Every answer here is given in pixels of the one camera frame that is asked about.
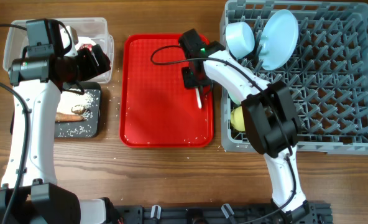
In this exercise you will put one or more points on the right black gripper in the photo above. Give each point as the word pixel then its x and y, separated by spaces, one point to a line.
pixel 188 82

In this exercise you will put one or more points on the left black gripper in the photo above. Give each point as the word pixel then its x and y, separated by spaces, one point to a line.
pixel 91 69

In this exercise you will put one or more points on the white plastic spoon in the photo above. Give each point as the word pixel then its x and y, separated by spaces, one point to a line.
pixel 198 98

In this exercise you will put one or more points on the pile of rice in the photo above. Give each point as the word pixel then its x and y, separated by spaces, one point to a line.
pixel 70 99

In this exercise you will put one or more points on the green bowl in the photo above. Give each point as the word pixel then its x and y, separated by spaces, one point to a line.
pixel 234 99

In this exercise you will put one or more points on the brown food scrap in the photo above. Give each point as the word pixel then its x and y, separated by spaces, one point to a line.
pixel 78 109

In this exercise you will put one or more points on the blue bowl with rice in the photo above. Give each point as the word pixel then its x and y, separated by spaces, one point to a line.
pixel 240 39

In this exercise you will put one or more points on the yellow plastic cup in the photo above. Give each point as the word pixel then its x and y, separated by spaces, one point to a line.
pixel 237 119

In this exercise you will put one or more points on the large light blue plate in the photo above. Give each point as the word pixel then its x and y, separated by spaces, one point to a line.
pixel 278 40

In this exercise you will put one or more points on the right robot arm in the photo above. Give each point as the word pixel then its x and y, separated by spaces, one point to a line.
pixel 270 118

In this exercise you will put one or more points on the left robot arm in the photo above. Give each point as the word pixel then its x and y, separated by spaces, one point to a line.
pixel 29 192

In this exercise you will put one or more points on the black waste tray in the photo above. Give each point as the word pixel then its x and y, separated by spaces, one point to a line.
pixel 78 127

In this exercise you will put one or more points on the grey dishwasher rack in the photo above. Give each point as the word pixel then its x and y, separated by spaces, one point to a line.
pixel 327 74

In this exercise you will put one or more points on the red snack wrapper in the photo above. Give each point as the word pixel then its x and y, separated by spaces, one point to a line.
pixel 86 46

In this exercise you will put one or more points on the clear plastic bin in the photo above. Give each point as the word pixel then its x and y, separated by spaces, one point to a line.
pixel 95 28

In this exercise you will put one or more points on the red plastic tray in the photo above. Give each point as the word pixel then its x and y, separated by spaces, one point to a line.
pixel 156 108

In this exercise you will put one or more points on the carrot piece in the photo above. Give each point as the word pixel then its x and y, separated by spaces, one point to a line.
pixel 60 117

